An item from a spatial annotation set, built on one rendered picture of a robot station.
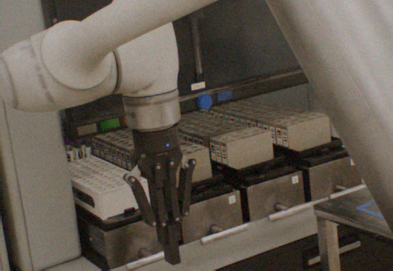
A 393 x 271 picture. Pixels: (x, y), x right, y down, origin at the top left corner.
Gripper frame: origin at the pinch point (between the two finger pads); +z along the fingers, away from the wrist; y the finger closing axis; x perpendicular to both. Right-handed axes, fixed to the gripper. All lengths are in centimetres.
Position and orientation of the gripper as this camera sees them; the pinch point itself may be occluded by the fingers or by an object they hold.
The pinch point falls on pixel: (170, 242)
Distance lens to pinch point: 136.7
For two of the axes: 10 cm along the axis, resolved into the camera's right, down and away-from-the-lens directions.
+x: 5.1, 1.5, -8.5
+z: 1.2, 9.6, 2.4
